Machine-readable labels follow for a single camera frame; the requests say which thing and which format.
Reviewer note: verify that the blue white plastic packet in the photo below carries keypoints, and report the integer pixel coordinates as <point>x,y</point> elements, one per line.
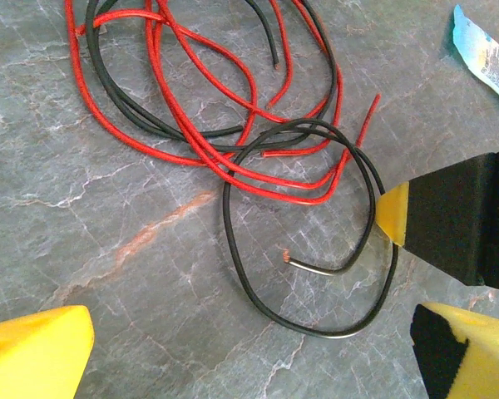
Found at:
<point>486,58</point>

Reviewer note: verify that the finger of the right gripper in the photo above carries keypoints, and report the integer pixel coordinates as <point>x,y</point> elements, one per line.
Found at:
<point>449,220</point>

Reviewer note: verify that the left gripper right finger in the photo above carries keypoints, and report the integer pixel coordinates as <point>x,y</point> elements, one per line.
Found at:
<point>486,357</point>

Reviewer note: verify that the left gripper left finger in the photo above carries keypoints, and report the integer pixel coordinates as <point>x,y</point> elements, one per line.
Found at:
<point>33,357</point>

